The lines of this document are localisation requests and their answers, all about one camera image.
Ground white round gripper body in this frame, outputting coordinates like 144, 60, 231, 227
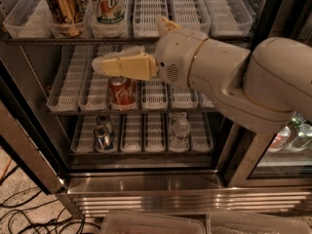
154, 29, 208, 89

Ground stainless steel fridge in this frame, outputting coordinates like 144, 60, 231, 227
0, 0, 312, 218

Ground left clear plastic bin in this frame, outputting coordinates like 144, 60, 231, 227
99, 211, 206, 234

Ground silver blue can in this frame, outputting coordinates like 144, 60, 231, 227
94, 125, 112, 151
97, 114, 113, 133

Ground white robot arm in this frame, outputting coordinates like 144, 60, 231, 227
92, 15, 312, 133

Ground right clear plastic bin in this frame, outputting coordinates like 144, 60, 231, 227
207, 211, 312, 234

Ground clear plastic bin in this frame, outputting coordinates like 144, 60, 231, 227
207, 211, 312, 234
99, 211, 206, 234

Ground black floor cables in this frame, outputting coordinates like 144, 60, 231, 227
0, 164, 101, 234

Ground front red cola can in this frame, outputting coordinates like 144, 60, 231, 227
108, 77, 136, 105

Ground top shelf far-left tray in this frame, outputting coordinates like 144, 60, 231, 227
2, 0, 53, 39

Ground white green 7up can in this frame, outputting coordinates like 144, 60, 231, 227
91, 0, 125, 24

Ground orange floor cable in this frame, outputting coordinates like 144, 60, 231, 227
0, 158, 14, 182

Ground gold brown soda can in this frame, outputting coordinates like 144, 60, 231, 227
46, 0, 84, 37

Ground rear silver blue can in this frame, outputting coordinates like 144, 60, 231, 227
97, 114, 113, 133

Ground front silver blue can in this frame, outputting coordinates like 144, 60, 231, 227
94, 125, 112, 151

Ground bottles behind glass door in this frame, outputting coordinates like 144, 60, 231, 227
267, 112, 312, 153

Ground clear plastic water bottle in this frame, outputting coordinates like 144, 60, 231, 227
170, 114, 191, 152

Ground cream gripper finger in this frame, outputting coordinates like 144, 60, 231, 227
92, 46, 158, 81
155, 15, 182, 37

